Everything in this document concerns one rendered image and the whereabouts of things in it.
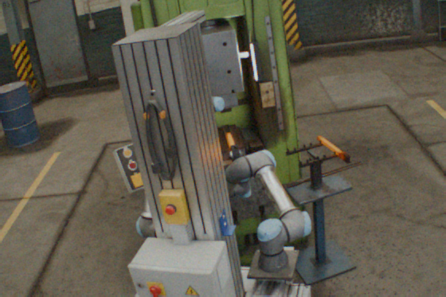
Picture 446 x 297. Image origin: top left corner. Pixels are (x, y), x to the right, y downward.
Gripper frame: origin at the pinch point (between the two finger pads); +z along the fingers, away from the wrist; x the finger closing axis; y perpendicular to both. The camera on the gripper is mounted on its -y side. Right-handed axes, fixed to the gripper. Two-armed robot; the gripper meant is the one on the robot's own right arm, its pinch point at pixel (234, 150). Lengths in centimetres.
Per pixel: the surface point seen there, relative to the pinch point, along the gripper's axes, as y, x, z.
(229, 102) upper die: -29.3, 2.7, 8.2
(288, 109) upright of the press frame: -12, 43, 23
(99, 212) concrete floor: 98, -133, 138
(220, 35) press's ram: -73, 4, 7
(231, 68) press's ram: -51, 7, 8
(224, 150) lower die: 3.0, -5.5, 8.8
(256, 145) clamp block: 3.7, 15.9, 9.4
